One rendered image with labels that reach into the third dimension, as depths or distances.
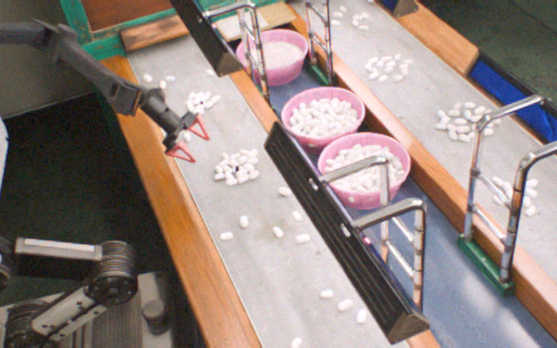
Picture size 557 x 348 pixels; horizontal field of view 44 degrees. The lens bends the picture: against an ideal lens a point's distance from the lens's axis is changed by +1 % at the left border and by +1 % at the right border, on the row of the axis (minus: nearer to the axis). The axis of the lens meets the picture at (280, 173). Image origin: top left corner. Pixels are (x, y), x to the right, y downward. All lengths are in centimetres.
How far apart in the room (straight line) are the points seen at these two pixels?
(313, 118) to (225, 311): 82
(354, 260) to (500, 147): 89
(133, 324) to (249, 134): 68
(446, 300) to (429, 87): 82
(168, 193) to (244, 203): 23
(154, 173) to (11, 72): 171
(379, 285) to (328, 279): 48
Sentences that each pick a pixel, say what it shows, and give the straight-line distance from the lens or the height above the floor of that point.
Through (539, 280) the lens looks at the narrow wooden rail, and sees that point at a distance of 173.
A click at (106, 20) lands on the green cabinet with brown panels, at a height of 90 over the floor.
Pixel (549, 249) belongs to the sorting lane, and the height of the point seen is 74.
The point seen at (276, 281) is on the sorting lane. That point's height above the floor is 74.
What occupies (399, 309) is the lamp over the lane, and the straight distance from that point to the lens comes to 122.
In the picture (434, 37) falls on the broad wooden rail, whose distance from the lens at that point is 252.
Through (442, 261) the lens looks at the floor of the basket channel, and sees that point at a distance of 185.
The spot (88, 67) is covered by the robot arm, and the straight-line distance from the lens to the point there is 197.
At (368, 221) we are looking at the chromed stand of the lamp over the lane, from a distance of 133.
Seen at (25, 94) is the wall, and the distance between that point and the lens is 373.
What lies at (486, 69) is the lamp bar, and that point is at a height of 109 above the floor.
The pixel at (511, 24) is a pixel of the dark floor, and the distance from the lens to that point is 410.
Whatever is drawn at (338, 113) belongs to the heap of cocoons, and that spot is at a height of 72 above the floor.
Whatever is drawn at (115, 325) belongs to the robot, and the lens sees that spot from 211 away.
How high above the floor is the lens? 209
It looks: 42 degrees down
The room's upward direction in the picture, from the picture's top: 9 degrees counter-clockwise
